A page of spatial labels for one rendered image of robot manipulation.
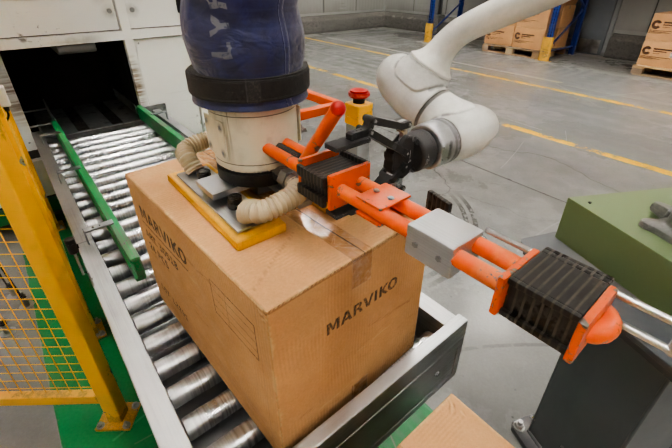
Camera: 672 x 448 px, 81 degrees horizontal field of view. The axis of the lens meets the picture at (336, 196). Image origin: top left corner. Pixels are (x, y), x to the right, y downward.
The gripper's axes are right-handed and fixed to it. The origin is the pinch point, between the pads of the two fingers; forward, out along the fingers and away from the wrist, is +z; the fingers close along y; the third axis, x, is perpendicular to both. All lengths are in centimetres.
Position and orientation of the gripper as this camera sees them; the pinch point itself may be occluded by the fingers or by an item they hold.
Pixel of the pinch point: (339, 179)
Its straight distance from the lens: 62.4
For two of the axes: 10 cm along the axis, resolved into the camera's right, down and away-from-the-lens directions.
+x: -6.4, -3.8, 6.7
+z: -7.7, 3.2, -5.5
